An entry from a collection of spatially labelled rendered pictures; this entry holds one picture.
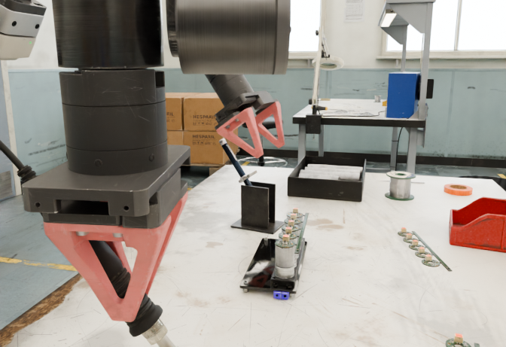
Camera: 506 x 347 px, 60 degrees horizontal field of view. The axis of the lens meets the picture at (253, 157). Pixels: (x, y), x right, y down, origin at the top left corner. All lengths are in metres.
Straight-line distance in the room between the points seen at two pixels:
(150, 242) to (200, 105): 3.79
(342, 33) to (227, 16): 4.68
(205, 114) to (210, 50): 3.80
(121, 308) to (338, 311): 0.32
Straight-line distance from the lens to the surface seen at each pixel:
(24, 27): 0.90
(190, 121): 4.07
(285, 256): 0.56
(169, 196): 0.25
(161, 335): 0.31
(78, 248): 0.28
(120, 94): 0.24
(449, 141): 5.02
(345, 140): 4.95
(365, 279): 0.63
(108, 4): 0.24
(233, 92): 0.74
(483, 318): 0.60
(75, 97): 0.25
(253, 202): 0.77
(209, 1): 0.23
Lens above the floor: 1.03
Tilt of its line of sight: 12 degrees down
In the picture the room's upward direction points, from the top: straight up
